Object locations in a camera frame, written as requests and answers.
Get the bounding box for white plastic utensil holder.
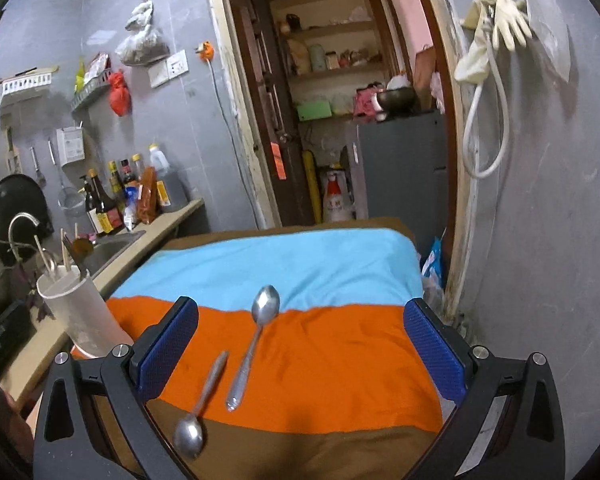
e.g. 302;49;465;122
36;266;133;359

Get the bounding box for steel spoon plain handle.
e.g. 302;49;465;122
173;350;228;458

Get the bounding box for steel spoon patterned handle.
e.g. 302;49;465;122
225;285;280;412

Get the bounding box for wooden chopstick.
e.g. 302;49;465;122
34;235;56;282

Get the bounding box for dried plant branch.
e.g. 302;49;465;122
0;240;59;322

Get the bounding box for stainless steel sink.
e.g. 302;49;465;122
84;231;145;278

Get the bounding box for blue orange brown towel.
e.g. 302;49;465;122
86;216;447;480

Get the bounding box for dark soy sauce bottle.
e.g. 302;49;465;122
88;168;123;235

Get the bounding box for blue white salt bag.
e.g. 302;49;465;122
123;185;138;231

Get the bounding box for chrome curved faucet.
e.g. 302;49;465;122
7;212;41;261

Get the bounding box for large oil jug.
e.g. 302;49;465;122
149;143;188;212

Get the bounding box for red brown spice bag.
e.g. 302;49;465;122
136;166;158;224

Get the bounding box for black wok pan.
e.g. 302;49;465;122
0;174;54;241

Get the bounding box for red white floor bottle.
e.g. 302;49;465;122
323;170;353;223

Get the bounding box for grey mini fridge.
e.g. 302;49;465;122
346;112;449;256

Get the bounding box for white hanging basket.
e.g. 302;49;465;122
56;127;85;167

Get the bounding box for red plastic bag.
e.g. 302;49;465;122
108;70;131;117

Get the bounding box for dark bowl on fridge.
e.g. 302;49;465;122
376;87;420;117

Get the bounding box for white top rack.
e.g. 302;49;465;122
0;65;59;108

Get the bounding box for wooden cutting board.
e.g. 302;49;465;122
413;47;437;112

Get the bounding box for clear bag dried goods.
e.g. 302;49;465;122
114;0;170;66

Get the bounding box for cream rubber gloves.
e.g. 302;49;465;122
454;0;532;84

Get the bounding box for wooden storage shelf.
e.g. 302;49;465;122
268;0;403;122

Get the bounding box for wire mesh strainer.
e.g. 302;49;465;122
47;139;84;218

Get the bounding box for white hose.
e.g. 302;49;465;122
460;19;512;181

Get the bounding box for metal wall shelf rack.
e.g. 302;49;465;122
71;67;112;113

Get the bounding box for white wall socket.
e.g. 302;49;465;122
148;50;189;89

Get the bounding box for orange wall hook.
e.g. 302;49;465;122
196;40;214;63

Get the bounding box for clear plastic wall bag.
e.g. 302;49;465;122
526;0;571;82

